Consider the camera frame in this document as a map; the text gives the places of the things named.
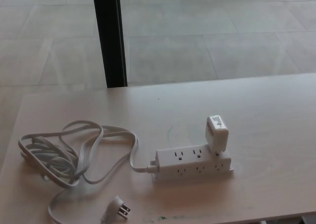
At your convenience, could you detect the white multi-outlet power strip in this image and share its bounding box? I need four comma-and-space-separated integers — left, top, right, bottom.
150, 145, 235, 184

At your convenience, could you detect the white square charger plug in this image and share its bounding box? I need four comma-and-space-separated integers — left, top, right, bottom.
205, 115, 229, 154

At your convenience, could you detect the black vertical window post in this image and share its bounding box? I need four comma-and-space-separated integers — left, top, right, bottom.
91, 0, 128, 88

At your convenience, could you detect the white flat cord with plug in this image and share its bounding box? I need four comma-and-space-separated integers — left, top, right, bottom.
17, 120, 158, 224

